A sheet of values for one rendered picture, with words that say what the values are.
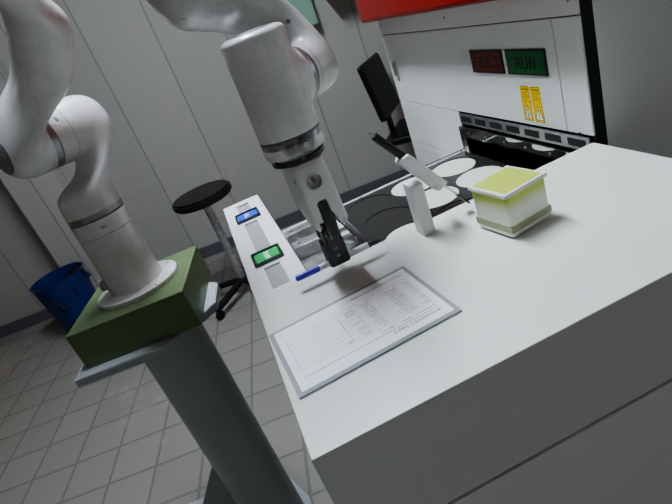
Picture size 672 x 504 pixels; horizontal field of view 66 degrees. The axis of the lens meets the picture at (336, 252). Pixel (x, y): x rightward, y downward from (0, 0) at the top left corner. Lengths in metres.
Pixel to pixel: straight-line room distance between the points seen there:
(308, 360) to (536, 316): 0.26
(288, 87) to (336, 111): 2.96
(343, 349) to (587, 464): 0.32
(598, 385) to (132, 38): 3.32
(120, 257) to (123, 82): 2.54
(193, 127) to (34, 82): 2.60
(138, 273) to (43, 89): 0.41
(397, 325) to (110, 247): 0.73
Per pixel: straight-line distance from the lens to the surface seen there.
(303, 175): 0.67
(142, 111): 3.65
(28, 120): 1.10
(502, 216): 0.72
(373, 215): 1.09
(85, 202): 1.16
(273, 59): 0.65
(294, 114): 0.66
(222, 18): 0.74
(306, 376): 0.60
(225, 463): 1.47
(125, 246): 1.18
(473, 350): 0.56
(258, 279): 0.88
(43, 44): 1.02
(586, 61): 0.95
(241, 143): 3.61
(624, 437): 0.73
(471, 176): 1.14
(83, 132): 1.17
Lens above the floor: 1.32
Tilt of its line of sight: 25 degrees down
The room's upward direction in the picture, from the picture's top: 21 degrees counter-clockwise
